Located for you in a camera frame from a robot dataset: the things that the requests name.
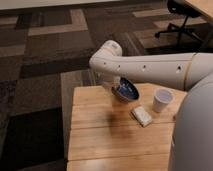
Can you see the white paper cup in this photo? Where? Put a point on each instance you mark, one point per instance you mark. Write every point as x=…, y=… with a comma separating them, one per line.
x=162, y=98

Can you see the dark blue ceramic bowl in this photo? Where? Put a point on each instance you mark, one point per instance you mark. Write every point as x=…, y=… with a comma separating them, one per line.
x=128, y=91

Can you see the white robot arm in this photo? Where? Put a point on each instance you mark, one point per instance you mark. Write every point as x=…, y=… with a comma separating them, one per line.
x=192, y=140

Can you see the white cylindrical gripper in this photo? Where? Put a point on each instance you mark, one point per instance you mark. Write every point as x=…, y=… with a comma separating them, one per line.
x=109, y=81

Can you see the wooden desk corner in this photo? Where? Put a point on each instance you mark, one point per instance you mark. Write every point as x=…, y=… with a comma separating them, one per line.
x=203, y=6

